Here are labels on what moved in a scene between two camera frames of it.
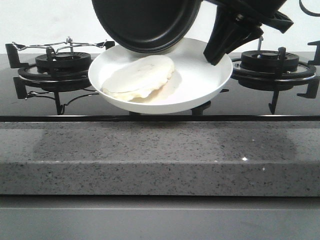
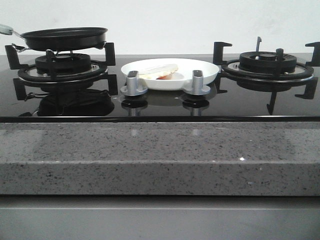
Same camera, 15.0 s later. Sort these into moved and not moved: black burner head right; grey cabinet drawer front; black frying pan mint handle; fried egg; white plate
Moved: white plate; fried egg; black frying pan mint handle
Not moved: black burner head right; grey cabinet drawer front
